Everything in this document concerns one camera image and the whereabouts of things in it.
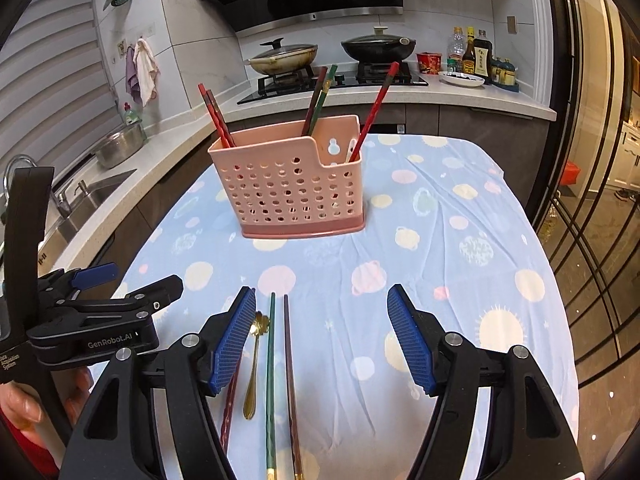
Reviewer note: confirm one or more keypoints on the green chopstick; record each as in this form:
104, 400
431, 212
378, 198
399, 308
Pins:
325, 92
271, 385

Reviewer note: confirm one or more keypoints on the person's left hand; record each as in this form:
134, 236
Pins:
20, 400

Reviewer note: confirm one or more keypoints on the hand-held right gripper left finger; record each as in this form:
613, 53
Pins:
232, 345

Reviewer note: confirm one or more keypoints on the black wok with lid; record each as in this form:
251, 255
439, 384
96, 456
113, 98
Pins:
380, 50

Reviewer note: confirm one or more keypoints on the black gas stove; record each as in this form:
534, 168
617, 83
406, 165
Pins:
280, 91

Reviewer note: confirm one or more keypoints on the chrome kitchen faucet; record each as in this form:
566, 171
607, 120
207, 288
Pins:
62, 202

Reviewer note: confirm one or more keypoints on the red instant noodle cup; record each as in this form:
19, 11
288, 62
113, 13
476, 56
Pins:
429, 62

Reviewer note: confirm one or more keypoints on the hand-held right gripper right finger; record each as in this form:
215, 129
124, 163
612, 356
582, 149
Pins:
412, 340

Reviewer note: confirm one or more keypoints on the black framed glass door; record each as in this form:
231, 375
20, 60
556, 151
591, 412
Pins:
590, 110

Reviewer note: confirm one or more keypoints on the small dark jar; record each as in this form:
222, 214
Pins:
509, 73
496, 71

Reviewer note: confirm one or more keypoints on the dark soy sauce bottle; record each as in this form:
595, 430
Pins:
482, 60

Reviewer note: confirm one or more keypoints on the blue printed tablecloth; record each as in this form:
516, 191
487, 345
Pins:
450, 260

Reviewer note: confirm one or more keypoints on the beige wok with lid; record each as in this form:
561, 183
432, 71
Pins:
285, 60

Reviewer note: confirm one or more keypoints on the red chopstick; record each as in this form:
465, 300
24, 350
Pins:
209, 106
374, 110

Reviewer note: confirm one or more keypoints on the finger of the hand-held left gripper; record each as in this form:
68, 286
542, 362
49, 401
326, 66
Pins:
155, 292
97, 275

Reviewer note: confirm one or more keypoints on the gold metal spoon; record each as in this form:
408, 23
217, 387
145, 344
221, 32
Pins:
249, 405

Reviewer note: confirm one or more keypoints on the white hanging towel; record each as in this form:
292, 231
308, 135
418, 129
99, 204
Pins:
146, 70

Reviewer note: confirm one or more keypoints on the wall outlet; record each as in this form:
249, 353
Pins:
121, 47

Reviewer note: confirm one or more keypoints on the white window blinds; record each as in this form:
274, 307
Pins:
50, 60

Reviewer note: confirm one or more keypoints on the stainless steel pot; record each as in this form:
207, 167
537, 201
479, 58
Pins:
120, 147

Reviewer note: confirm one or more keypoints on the stainless steel sink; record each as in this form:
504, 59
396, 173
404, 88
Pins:
95, 190

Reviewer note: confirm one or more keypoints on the brown sauce bottle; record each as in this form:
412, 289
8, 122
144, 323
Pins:
469, 62

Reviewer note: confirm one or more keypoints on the white plate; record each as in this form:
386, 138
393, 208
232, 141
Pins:
460, 80

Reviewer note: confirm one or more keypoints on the clear plastic bottle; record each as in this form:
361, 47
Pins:
456, 50

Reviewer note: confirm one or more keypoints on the wall switch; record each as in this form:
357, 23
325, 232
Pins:
511, 25

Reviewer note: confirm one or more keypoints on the red box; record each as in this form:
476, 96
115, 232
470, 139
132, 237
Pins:
570, 172

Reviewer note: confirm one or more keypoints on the purple hanging towel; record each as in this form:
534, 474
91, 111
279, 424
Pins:
131, 75

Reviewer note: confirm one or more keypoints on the pink perforated utensil holder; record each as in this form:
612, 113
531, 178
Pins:
280, 185

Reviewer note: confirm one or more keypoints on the green dish soap bottle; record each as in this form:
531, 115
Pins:
132, 117

